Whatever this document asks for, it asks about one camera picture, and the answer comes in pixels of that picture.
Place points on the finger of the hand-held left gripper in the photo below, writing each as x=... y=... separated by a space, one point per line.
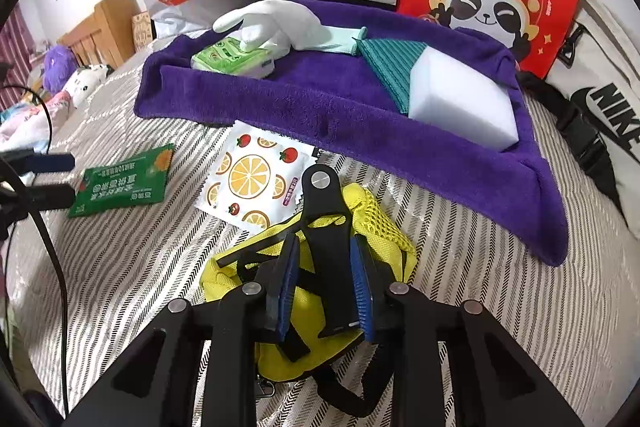
x=50 y=198
x=50 y=162

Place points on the purple plush toy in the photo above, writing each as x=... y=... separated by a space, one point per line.
x=60 y=67

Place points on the teal striped cleaning cloth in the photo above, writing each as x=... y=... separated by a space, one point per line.
x=390 y=67

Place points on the striped bed mattress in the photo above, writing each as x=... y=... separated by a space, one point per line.
x=150 y=282

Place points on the green tissue pack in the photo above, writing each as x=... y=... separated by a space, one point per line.
x=225 y=57

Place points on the white sponge block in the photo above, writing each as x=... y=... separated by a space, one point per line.
x=460 y=102

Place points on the green packet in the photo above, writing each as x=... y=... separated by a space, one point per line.
x=120 y=184

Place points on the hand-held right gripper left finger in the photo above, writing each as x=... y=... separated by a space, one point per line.
x=290 y=287

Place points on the white waist bag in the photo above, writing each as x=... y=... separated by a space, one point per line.
x=600 y=72

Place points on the purple towel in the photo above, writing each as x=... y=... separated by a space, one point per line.
x=350 y=107

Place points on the pale green cloth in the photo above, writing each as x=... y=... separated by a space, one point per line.
x=342 y=41

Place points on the citrus-print white packet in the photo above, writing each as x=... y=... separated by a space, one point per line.
x=250 y=172

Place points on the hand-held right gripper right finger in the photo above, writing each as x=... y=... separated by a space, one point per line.
x=361 y=292

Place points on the pink cloth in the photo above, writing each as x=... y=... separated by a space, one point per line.
x=30 y=122

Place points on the white plush toy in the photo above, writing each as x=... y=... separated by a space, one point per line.
x=85 y=82

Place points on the yellow mesh pouch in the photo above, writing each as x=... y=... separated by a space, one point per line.
x=310 y=362

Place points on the brown patterned box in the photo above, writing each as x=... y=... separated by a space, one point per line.
x=141 y=32

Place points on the red striped curtain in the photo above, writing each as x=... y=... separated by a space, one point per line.
x=15 y=52

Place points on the white glove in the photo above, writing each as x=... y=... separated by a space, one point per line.
x=270 y=19

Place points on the wooden headboard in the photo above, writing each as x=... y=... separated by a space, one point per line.
x=110 y=22

